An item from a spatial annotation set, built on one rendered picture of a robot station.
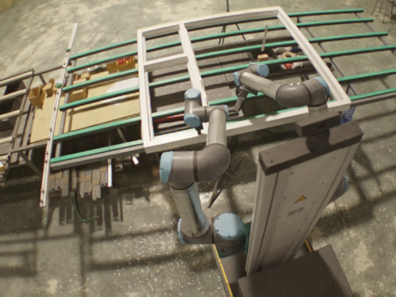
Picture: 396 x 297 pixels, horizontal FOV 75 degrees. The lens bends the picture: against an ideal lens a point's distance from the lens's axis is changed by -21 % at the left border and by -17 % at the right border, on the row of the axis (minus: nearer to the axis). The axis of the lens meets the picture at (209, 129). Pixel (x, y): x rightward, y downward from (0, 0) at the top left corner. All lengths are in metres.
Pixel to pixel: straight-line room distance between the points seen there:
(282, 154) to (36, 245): 2.71
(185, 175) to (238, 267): 1.23
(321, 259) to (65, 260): 2.18
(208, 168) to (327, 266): 0.95
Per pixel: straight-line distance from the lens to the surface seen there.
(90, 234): 2.93
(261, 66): 2.01
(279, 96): 1.54
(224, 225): 1.60
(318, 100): 1.56
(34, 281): 3.10
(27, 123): 3.20
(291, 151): 0.87
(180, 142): 2.00
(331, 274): 1.75
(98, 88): 3.05
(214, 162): 1.12
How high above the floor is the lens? 2.49
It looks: 51 degrees down
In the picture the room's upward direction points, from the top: 7 degrees counter-clockwise
